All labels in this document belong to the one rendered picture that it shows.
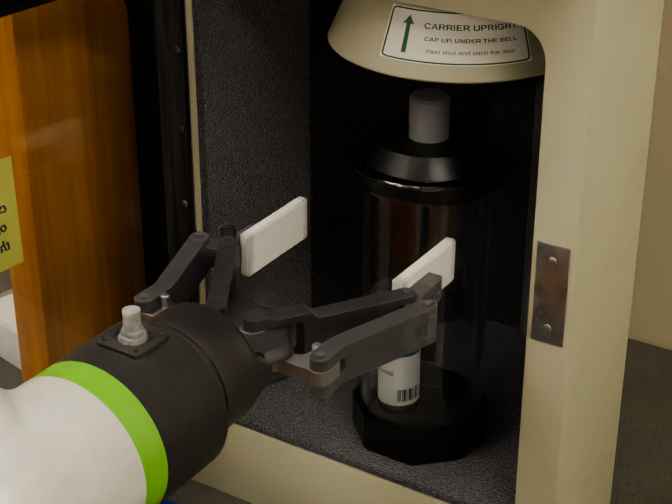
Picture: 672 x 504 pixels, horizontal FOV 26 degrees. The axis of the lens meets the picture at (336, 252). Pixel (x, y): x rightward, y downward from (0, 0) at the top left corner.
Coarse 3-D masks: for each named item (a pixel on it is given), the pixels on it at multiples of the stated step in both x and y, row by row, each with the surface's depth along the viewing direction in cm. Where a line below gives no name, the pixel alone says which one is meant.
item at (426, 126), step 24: (432, 96) 98; (408, 120) 102; (432, 120) 98; (456, 120) 102; (384, 144) 98; (408, 144) 98; (432, 144) 98; (456, 144) 98; (480, 144) 99; (384, 168) 97; (408, 168) 97; (432, 168) 96; (456, 168) 97; (480, 168) 98
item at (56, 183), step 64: (64, 0) 91; (0, 64) 89; (64, 64) 93; (128, 64) 97; (0, 128) 90; (64, 128) 94; (128, 128) 99; (0, 192) 92; (64, 192) 96; (128, 192) 101; (0, 256) 93; (64, 256) 98; (128, 256) 103; (0, 320) 95; (64, 320) 100; (0, 384) 97
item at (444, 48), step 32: (352, 0) 96; (384, 0) 93; (352, 32) 95; (384, 32) 93; (416, 32) 92; (448, 32) 91; (480, 32) 91; (512, 32) 92; (384, 64) 93; (416, 64) 92; (448, 64) 92; (480, 64) 91; (512, 64) 92; (544, 64) 93
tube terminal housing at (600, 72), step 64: (448, 0) 87; (512, 0) 85; (576, 0) 82; (640, 0) 88; (192, 64) 100; (576, 64) 84; (640, 64) 90; (192, 128) 102; (576, 128) 86; (640, 128) 94; (576, 192) 87; (640, 192) 97; (576, 256) 89; (576, 320) 92; (576, 384) 95; (256, 448) 112; (576, 448) 99
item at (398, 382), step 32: (352, 160) 99; (384, 224) 99; (416, 224) 98; (448, 224) 98; (480, 224) 100; (384, 256) 100; (416, 256) 99; (480, 256) 101; (384, 288) 101; (448, 288) 100; (480, 288) 102; (448, 320) 101; (480, 320) 104; (416, 352) 102; (448, 352) 103; (480, 352) 105; (384, 384) 105; (416, 384) 104; (448, 384) 104; (480, 384) 107; (384, 416) 106; (416, 416) 105; (448, 416) 105
